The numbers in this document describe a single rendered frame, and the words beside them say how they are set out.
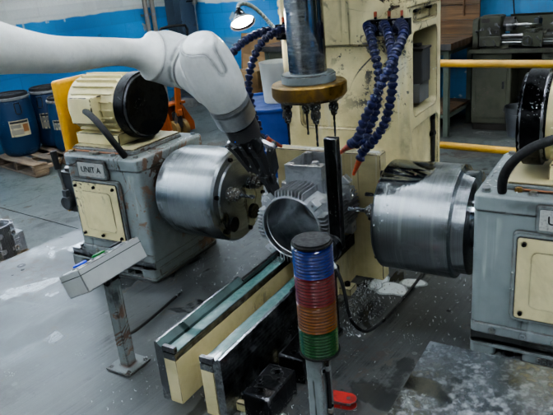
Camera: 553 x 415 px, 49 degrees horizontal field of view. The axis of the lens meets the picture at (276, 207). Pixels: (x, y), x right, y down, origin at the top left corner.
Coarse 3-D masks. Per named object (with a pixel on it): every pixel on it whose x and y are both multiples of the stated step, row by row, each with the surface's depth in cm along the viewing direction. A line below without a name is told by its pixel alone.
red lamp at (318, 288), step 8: (296, 280) 87; (304, 280) 86; (320, 280) 86; (328, 280) 87; (296, 288) 88; (304, 288) 87; (312, 288) 86; (320, 288) 86; (328, 288) 87; (296, 296) 89; (304, 296) 87; (312, 296) 87; (320, 296) 87; (328, 296) 87; (304, 304) 88; (312, 304) 87; (320, 304) 87; (328, 304) 88
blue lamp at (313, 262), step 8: (328, 248) 85; (296, 256) 86; (304, 256) 84; (312, 256) 84; (320, 256) 84; (328, 256) 85; (296, 264) 86; (304, 264) 85; (312, 264) 85; (320, 264) 85; (328, 264) 86; (296, 272) 87; (304, 272) 86; (312, 272) 85; (320, 272) 85; (328, 272) 86; (312, 280) 86
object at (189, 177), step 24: (192, 144) 167; (168, 168) 159; (192, 168) 155; (216, 168) 152; (240, 168) 159; (168, 192) 158; (192, 192) 153; (216, 192) 152; (240, 192) 154; (264, 192) 170; (168, 216) 161; (192, 216) 156; (216, 216) 153; (240, 216) 162
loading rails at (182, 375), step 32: (352, 256) 160; (224, 288) 135; (256, 288) 139; (288, 288) 136; (352, 288) 153; (192, 320) 125; (224, 320) 129; (256, 320) 124; (288, 320) 131; (160, 352) 117; (192, 352) 120; (224, 352) 114; (256, 352) 120; (192, 384) 121; (224, 384) 111
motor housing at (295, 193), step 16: (288, 192) 140; (304, 192) 140; (272, 208) 148; (288, 208) 157; (304, 208) 163; (320, 208) 141; (272, 224) 150; (288, 224) 155; (304, 224) 159; (320, 224) 139; (272, 240) 148; (288, 240) 151; (288, 256) 146
